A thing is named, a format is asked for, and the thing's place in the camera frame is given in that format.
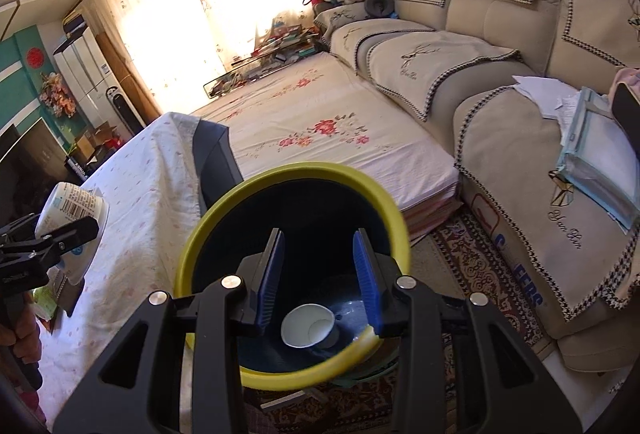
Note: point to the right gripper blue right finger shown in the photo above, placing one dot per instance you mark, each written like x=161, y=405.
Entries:
x=370, y=280

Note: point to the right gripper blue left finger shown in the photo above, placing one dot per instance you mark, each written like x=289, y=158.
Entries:
x=267, y=278

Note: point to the white paper bowl blue label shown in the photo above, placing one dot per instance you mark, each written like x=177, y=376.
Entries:
x=72, y=208

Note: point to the white paper cup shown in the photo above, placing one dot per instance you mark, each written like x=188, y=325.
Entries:
x=309, y=326

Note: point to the yellow rimmed dark trash bin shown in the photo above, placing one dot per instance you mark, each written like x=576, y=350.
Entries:
x=318, y=207

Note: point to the person left hand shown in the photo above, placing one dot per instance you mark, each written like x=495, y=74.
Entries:
x=24, y=335

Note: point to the large black television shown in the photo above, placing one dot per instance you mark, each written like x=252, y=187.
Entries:
x=30, y=170

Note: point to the floral sheet low mattress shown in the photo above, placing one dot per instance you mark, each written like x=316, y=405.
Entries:
x=321, y=111

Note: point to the white dotted tablecloth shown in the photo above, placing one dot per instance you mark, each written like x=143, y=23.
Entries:
x=157, y=188

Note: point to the artificial flower decoration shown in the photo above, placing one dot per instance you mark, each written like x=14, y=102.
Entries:
x=56, y=96

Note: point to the black tower fan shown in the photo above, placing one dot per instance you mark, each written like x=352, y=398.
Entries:
x=125, y=110

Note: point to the pile of books and toys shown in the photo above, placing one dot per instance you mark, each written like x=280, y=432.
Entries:
x=293, y=44

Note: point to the white papers on sofa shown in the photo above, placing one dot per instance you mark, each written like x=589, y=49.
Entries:
x=547, y=93

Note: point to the blue clear document pouch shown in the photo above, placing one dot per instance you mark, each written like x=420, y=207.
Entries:
x=596, y=156

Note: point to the beige sofa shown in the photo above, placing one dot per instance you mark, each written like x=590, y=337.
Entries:
x=450, y=65

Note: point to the pink black bag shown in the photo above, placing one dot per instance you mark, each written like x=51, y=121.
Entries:
x=624, y=100

